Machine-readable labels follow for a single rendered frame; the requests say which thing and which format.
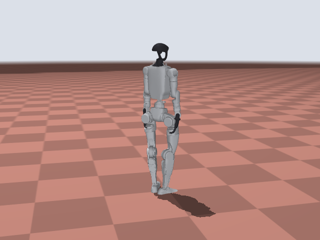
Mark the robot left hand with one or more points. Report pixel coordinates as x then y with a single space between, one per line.
144 111

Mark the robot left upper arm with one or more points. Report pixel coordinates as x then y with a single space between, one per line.
145 79

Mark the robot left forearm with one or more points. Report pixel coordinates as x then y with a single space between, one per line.
147 102

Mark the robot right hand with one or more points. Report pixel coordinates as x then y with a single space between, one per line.
177 118

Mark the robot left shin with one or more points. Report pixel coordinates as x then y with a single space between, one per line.
152 165

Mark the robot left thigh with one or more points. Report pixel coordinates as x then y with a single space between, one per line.
150 134

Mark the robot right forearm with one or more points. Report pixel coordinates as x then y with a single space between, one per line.
176 104

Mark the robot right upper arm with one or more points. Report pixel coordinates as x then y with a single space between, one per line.
172 73

